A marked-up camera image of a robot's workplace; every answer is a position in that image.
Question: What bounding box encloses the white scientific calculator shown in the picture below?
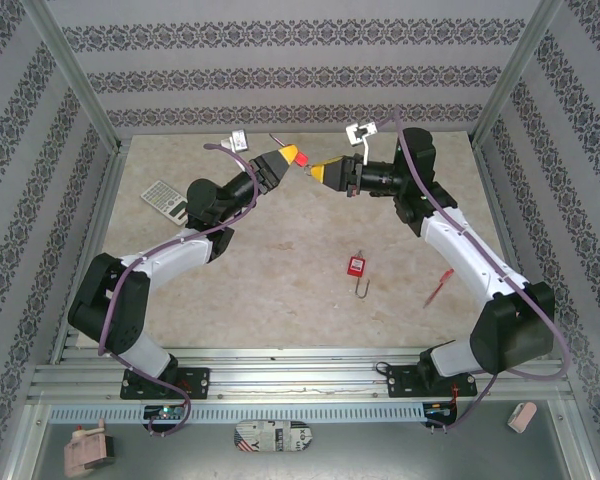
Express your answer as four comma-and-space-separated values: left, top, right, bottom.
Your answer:
139, 179, 190, 227

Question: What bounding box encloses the red pen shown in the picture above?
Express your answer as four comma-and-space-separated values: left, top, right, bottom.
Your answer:
422, 268, 455, 309

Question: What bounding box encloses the newspaper print oval case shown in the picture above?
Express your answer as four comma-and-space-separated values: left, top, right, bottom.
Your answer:
233, 419, 313, 455

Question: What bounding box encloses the small pink case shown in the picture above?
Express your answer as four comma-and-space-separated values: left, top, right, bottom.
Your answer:
505, 401, 538, 434

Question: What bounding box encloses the pink plastic toy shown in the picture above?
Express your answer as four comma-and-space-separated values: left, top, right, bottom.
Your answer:
63, 418, 117, 479

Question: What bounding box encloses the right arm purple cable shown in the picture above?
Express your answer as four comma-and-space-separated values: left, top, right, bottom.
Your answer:
390, 105, 572, 434

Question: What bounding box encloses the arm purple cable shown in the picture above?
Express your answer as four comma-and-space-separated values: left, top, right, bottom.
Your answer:
97, 142, 261, 437
390, 105, 572, 434

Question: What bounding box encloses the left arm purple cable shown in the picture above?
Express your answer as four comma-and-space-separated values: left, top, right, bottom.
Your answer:
97, 142, 261, 437

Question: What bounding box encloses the aluminium side rail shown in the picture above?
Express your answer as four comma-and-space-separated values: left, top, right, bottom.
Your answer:
472, 139, 576, 371
49, 142, 131, 366

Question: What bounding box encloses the aluminium frame post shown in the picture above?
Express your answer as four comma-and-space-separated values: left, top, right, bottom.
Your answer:
22, 0, 124, 151
469, 0, 566, 146

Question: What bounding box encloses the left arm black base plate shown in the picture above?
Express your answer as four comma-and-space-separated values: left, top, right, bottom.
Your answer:
119, 367, 211, 401

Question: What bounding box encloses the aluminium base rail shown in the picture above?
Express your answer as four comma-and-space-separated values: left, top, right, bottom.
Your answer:
27, 347, 576, 404

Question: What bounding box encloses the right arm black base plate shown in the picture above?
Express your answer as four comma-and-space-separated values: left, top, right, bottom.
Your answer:
387, 363, 476, 400

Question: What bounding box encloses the slotted grey cable duct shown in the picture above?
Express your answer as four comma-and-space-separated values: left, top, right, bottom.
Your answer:
47, 403, 426, 425

